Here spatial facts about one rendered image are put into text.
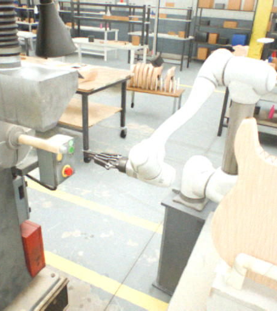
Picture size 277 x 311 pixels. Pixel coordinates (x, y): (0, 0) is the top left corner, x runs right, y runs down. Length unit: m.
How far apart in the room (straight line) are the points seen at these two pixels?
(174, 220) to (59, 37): 1.20
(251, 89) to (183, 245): 0.99
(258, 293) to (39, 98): 0.75
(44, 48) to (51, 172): 0.63
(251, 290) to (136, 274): 1.52
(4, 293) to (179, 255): 0.99
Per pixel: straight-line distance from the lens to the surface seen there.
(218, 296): 0.86
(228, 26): 10.67
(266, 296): 0.87
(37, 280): 1.91
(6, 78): 0.92
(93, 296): 2.19
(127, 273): 2.32
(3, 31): 0.97
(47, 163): 1.45
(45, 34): 1.05
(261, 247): 0.78
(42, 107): 0.86
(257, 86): 1.35
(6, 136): 1.19
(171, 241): 1.92
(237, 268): 0.79
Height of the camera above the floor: 1.72
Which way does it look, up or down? 27 degrees down
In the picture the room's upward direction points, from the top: 3 degrees clockwise
